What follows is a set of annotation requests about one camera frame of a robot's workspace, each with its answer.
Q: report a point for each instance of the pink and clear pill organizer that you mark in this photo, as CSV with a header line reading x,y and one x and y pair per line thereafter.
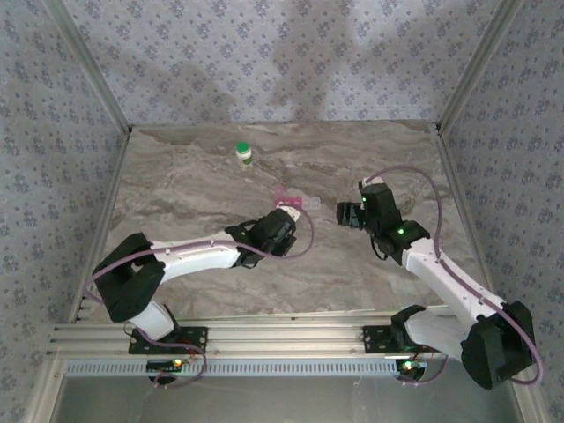
x,y
291,202

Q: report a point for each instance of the clear pill bottle green cap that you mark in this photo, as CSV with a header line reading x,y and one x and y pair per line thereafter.
x,y
242,148

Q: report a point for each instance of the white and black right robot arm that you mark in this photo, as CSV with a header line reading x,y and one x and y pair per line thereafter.
x,y
449,282

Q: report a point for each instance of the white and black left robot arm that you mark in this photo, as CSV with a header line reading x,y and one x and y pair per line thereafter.
x,y
198,257

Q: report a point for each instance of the right circuit board green light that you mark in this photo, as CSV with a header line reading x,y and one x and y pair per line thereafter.
x,y
412,365

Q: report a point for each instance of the grey metal panel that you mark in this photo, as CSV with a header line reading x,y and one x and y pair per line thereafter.
x,y
286,401

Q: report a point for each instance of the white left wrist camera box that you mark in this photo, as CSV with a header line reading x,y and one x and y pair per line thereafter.
x,y
288,212

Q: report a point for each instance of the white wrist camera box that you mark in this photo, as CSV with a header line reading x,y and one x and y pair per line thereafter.
x,y
288,212
365,182

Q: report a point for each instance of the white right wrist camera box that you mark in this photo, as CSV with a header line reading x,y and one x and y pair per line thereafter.
x,y
365,182

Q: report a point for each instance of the aluminium table side rail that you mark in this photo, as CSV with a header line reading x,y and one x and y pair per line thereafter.
x,y
454,176
106,211

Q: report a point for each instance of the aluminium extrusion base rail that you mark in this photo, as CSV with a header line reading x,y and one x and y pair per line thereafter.
x,y
286,337

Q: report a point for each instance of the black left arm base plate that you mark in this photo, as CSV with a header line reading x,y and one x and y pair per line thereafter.
x,y
198,337

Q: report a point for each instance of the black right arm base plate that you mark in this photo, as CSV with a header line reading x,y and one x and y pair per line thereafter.
x,y
372,341

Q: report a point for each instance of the aluminium corner post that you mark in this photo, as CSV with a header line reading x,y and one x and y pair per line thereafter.
x,y
90,66
477,66

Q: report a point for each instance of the aluminium frame bar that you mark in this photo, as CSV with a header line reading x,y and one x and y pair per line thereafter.
x,y
531,410
46,396

